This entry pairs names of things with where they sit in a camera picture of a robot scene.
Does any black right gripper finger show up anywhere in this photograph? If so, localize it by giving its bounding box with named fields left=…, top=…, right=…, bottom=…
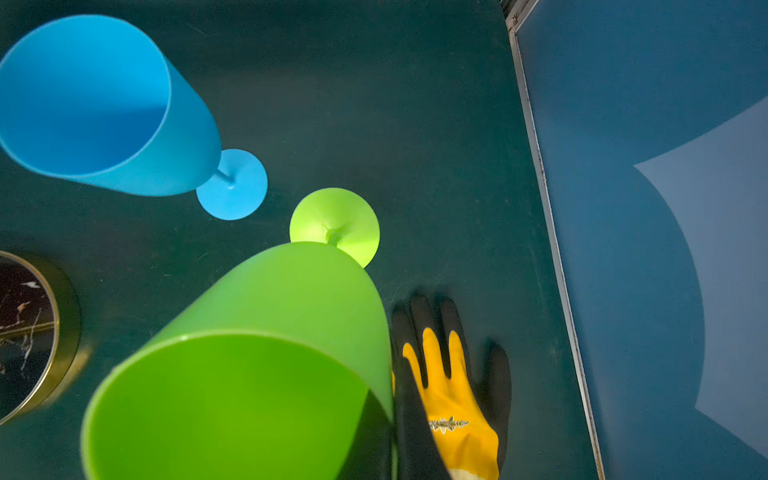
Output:
left=393, top=357, right=451, bottom=480

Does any green wine glass front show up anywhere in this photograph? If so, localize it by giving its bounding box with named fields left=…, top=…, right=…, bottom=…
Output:
left=81, top=188, right=394, bottom=479

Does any blue wine glass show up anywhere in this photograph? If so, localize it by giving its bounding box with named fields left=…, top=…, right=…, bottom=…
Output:
left=1, top=15, right=268, bottom=221

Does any yellow black work glove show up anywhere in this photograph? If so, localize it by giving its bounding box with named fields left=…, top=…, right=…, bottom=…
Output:
left=390, top=293, right=512, bottom=479

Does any gold wire glass rack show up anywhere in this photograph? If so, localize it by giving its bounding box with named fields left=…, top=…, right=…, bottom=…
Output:
left=1, top=251, right=81, bottom=424

